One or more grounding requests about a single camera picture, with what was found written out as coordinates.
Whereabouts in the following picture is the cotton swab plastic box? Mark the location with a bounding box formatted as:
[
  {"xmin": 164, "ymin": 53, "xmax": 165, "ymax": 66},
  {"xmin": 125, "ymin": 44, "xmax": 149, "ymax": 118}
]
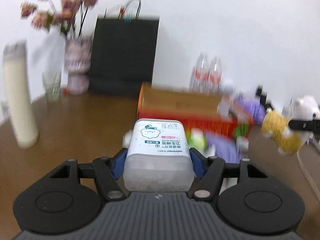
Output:
[{"xmin": 123, "ymin": 119, "xmax": 195, "ymax": 192}]

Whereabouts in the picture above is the purple tissue pack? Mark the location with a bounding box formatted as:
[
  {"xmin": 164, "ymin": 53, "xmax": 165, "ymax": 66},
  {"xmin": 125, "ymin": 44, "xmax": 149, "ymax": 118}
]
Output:
[{"xmin": 235, "ymin": 94, "xmax": 266, "ymax": 125}]

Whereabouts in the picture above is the left clear water bottle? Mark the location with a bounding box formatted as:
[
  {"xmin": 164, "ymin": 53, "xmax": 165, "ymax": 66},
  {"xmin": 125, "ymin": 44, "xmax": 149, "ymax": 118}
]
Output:
[{"xmin": 189, "ymin": 52, "xmax": 209, "ymax": 93}]

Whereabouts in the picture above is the cream thermos bottle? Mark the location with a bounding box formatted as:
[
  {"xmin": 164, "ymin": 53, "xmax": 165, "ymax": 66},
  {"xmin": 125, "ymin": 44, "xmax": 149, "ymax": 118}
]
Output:
[{"xmin": 3, "ymin": 41, "xmax": 39, "ymax": 148}]

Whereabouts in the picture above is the red cardboard tray box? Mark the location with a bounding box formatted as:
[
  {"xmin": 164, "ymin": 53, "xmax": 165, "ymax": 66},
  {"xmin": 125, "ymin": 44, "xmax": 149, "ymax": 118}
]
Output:
[{"xmin": 137, "ymin": 83, "xmax": 253, "ymax": 139}]

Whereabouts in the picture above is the clear drinking glass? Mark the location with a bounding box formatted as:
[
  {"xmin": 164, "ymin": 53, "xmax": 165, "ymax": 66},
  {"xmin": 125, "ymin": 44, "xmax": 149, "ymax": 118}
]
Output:
[{"xmin": 42, "ymin": 70, "xmax": 61, "ymax": 101}]

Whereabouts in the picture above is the black paper shopping bag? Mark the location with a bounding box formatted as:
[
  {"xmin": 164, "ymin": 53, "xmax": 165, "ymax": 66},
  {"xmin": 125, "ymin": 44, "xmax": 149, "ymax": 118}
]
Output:
[{"xmin": 88, "ymin": 0, "xmax": 159, "ymax": 98}]

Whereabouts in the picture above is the dried pink flower bouquet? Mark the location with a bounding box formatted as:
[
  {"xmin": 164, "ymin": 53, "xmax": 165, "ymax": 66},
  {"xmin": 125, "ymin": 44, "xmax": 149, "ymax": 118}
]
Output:
[{"xmin": 20, "ymin": 0, "xmax": 98, "ymax": 39}]

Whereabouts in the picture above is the white alpaca plush toy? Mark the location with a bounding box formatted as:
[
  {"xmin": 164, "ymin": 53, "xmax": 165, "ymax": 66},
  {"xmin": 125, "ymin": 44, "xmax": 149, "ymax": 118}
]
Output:
[{"xmin": 261, "ymin": 95, "xmax": 319, "ymax": 155}]

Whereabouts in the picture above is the green milk carton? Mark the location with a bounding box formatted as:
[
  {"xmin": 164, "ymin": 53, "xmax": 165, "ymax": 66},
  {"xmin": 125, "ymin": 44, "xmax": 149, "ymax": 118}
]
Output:
[{"xmin": 187, "ymin": 128, "xmax": 207, "ymax": 154}]

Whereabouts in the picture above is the right clear water bottle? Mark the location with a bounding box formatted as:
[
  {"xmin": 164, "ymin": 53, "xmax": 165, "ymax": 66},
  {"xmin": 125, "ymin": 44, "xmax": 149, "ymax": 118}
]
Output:
[{"xmin": 208, "ymin": 56, "xmax": 222, "ymax": 94}]

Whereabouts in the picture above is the clear water bottle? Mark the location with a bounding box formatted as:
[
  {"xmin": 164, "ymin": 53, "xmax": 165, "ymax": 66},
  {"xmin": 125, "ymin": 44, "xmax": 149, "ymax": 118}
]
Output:
[
  {"xmin": 189, "ymin": 52, "xmax": 209, "ymax": 93},
  {"xmin": 208, "ymin": 56, "xmax": 222, "ymax": 94}
]

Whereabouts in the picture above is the purple cloth pouch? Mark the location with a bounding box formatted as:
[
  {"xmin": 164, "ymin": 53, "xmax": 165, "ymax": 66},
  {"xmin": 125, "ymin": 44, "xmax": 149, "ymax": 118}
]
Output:
[{"xmin": 204, "ymin": 131, "xmax": 249, "ymax": 164}]

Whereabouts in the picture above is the pink mottled ceramic vase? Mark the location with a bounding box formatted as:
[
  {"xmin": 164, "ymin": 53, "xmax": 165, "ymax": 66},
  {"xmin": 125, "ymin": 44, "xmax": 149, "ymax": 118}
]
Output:
[{"xmin": 64, "ymin": 36, "xmax": 92, "ymax": 95}]

